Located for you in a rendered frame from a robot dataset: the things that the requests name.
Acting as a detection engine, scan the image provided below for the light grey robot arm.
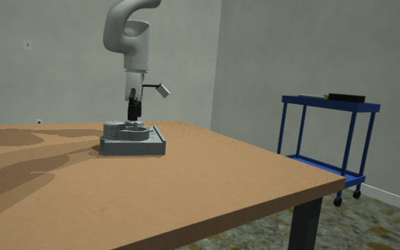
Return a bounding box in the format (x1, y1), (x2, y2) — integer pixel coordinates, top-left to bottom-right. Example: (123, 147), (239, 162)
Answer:
(103, 0), (170, 98)

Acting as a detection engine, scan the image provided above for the grey spur gear with yellow arrow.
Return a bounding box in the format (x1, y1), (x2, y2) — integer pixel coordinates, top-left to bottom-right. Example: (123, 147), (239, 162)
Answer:
(126, 121), (144, 127)

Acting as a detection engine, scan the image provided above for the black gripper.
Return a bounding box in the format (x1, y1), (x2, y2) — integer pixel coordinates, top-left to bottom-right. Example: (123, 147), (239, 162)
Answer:
(125, 70), (147, 121)

